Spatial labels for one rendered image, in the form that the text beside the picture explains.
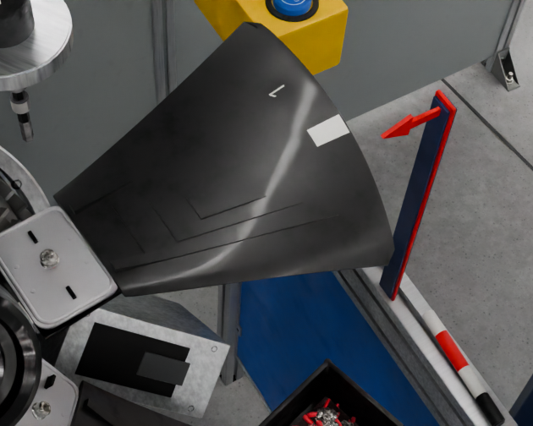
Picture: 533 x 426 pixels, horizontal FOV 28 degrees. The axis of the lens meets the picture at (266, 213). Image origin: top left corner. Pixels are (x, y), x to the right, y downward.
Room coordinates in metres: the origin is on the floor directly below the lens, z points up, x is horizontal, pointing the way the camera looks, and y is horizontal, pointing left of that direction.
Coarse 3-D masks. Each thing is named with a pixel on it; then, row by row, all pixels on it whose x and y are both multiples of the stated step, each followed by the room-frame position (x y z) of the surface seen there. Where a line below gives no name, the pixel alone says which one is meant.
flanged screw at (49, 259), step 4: (48, 248) 0.38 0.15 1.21; (44, 252) 0.38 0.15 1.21; (48, 252) 0.38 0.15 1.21; (52, 252) 0.38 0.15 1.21; (40, 256) 0.37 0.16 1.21; (44, 256) 0.38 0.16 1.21; (48, 256) 0.38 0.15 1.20; (52, 256) 0.37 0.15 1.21; (56, 256) 0.38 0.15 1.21; (40, 260) 0.37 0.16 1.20; (44, 260) 0.37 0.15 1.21; (48, 260) 0.37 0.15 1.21; (52, 260) 0.37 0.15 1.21; (56, 260) 0.37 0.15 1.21; (44, 264) 0.37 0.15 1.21; (48, 264) 0.37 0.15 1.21; (52, 264) 0.37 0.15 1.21; (56, 264) 0.37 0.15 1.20; (48, 268) 0.37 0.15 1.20
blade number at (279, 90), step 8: (272, 80) 0.55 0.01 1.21; (280, 80) 0.56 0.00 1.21; (264, 88) 0.55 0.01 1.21; (272, 88) 0.55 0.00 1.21; (280, 88) 0.55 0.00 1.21; (288, 88) 0.55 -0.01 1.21; (264, 96) 0.54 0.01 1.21; (272, 96) 0.54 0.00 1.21; (280, 96) 0.54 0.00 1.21; (288, 96) 0.54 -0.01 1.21; (272, 104) 0.53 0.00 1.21
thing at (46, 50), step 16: (32, 0) 0.39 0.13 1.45; (48, 0) 0.39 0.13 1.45; (48, 16) 0.38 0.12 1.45; (64, 16) 0.38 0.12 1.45; (32, 32) 0.37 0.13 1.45; (48, 32) 0.37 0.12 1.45; (64, 32) 0.37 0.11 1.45; (0, 48) 0.35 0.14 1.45; (16, 48) 0.36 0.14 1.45; (32, 48) 0.36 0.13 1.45; (48, 48) 0.36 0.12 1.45; (64, 48) 0.36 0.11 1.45; (0, 64) 0.34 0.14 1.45; (16, 64) 0.35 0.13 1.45; (32, 64) 0.35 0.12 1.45; (48, 64) 0.35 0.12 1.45; (0, 80) 0.34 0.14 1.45; (16, 80) 0.34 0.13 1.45; (32, 80) 0.34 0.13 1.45
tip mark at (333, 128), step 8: (328, 120) 0.53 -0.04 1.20; (336, 120) 0.53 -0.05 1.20; (312, 128) 0.52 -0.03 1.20; (320, 128) 0.52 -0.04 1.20; (328, 128) 0.52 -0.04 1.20; (336, 128) 0.52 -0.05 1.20; (344, 128) 0.53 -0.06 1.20; (312, 136) 0.51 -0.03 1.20; (320, 136) 0.51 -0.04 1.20; (328, 136) 0.52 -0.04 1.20; (336, 136) 0.52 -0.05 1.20; (320, 144) 0.51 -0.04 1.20
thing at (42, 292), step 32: (32, 224) 0.41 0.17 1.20; (64, 224) 0.41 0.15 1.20; (0, 256) 0.38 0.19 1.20; (32, 256) 0.38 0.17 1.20; (64, 256) 0.38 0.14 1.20; (96, 256) 0.39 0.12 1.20; (32, 288) 0.36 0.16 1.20; (64, 288) 0.36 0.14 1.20; (96, 288) 0.36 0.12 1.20; (64, 320) 0.33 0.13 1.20
